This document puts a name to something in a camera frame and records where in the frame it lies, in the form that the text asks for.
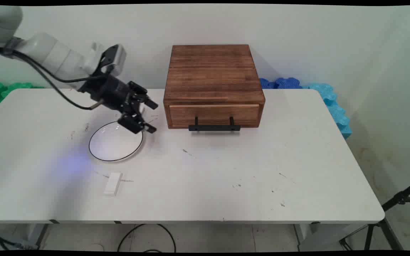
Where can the white plate with black rim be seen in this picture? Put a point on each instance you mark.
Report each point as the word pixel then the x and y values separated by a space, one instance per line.
pixel 114 144

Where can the black tripod stand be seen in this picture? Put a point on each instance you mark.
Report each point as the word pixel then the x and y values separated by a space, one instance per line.
pixel 386 206

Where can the brown wooden drawer cabinet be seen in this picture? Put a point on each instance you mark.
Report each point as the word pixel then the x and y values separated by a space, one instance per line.
pixel 212 74

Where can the dark blue foam mat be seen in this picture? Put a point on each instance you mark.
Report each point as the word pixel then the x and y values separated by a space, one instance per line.
pixel 279 83

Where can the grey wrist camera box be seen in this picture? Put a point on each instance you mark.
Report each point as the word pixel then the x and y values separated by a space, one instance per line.
pixel 114 57

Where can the green foam mat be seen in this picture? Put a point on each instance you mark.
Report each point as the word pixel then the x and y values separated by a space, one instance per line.
pixel 2 90

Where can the white rectangular cutlery rest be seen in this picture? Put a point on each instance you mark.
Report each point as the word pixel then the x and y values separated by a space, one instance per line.
pixel 113 183

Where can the grey table leg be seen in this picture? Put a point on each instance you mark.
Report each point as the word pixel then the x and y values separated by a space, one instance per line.
pixel 315 236
pixel 37 234

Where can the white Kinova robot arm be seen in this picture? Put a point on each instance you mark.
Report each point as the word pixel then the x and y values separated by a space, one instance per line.
pixel 45 53

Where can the cyan foam mat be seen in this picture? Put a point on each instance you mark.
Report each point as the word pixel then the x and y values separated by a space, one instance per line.
pixel 336 106

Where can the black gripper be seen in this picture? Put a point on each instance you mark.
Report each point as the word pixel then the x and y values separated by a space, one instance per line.
pixel 109 92

